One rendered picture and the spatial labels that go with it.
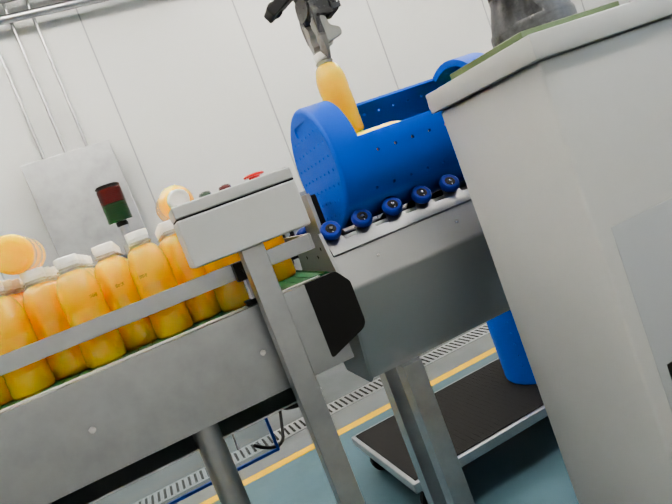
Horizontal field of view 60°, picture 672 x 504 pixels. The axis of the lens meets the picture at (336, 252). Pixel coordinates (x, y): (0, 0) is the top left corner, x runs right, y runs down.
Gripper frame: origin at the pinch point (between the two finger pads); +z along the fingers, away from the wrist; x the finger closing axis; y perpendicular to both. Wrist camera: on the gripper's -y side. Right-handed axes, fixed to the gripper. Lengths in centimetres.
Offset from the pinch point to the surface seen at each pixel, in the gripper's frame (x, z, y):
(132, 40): 337, -131, 1
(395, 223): -11.4, 40.6, -1.9
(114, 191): 33, 10, -53
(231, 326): -23, 46, -43
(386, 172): -13.1, 29.8, -0.7
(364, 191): -12.0, 31.9, -6.4
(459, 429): 47, 118, 21
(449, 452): -9, 93, -8
